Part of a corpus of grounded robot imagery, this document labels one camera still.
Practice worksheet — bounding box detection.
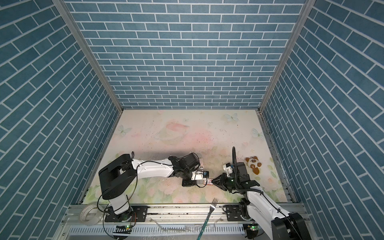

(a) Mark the aluminium corner post left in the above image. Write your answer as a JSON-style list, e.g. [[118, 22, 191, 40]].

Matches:
[[53, 0, 123, 114]]

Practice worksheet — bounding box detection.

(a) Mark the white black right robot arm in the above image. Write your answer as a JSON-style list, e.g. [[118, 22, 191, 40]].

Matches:
[[212, 147, 311, 240]]

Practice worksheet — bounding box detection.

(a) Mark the clear tape roll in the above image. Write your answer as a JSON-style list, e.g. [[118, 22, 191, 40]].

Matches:
[[79, 203, 101, 226]]

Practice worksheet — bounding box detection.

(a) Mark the aluminium corner post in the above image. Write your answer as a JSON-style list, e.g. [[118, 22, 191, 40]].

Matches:
[[53, 0, 123, 114], [259, 0, 316, 113]]

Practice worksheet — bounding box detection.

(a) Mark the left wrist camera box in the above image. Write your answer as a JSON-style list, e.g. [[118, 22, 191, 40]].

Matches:
[[191, 171, 209, 181]]

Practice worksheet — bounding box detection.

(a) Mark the aluminium corner post right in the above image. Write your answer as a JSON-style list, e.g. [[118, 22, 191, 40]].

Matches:
[[259, 0, 316, 113]]

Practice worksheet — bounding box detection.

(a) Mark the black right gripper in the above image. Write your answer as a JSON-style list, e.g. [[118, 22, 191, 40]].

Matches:
[[211, 172, 241, 193]]

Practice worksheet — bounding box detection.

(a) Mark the aluminium front rail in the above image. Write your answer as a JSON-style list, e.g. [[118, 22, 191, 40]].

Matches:
[[62, 203, 310, 225]]

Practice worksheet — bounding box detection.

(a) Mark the brown white plush toy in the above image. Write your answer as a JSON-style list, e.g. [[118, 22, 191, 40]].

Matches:
[[245, 156, 262, 175]]

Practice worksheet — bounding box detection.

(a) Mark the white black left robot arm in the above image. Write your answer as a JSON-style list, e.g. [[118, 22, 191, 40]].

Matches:
[[99, 153, 201, 215]]

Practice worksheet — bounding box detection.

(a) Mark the green handled fork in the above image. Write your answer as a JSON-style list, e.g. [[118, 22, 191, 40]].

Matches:
[[197, 198, 218, 240]]

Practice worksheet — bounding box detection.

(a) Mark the red white staple box sleeve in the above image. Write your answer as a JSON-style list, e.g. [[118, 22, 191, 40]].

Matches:
[[203, 179, 213, 185]]

